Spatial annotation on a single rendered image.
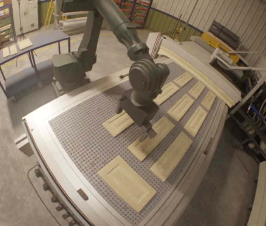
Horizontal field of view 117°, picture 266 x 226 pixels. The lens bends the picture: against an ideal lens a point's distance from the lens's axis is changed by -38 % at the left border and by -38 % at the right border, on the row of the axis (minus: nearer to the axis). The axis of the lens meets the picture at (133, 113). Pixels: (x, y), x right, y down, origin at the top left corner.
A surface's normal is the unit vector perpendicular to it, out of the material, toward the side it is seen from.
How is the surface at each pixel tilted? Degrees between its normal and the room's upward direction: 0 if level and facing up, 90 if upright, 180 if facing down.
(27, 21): 90
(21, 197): 0
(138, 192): 0
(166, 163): 0
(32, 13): 90
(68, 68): 90
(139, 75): 90
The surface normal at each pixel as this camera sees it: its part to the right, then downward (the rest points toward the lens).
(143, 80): -0.74, 0.40
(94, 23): 0.57, 0.79
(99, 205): 0.25, -0.59
